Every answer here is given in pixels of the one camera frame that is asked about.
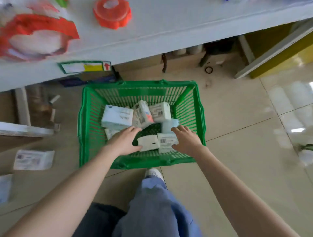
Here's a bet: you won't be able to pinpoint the person's right hand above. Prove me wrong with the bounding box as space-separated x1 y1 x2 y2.
171 125 208 157

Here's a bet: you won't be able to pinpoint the person's left hand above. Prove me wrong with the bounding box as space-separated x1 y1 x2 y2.
105 126 143 157

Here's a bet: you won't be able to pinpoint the pile of white tissue packs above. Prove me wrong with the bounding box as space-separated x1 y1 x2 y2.
101 100 180 154

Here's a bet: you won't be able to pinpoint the green plastic basket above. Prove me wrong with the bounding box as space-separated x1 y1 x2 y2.
77 79 207 171

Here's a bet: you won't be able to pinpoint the white metal shelving unit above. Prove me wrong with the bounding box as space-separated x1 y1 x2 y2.
0 0 313 137

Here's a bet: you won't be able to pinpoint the person's right forearm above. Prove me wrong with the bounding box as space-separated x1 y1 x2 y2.
195 146 293 237

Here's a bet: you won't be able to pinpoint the person's left forearm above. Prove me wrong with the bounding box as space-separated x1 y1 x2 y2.
5 146 118 237

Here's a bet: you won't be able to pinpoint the person's white shoe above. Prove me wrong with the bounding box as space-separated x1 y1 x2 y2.
144 168 164 182

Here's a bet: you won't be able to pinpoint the person's blue jeans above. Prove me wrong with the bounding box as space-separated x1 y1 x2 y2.
73 175 202 237

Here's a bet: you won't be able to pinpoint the green bordered shelf label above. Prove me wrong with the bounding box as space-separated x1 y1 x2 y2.
57 60 112 75

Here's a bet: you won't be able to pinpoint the blue printed cardboard box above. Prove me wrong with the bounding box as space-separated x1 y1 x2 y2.
58 71 117 88

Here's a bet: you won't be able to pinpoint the white flat packet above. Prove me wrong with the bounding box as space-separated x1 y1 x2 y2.
0 174 13 205
13 149 56 171

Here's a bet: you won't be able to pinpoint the brown jar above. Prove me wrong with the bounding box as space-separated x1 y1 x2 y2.
25 84 53 122

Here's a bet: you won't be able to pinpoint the clear water bottle green label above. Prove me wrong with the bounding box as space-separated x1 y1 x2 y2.
296 143 313 167

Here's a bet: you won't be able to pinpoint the orange round tape dispenser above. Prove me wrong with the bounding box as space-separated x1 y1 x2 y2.
93 0 133 31

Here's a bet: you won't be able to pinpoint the white blue red salt bag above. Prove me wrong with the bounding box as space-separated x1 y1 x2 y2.
0 3 81 62

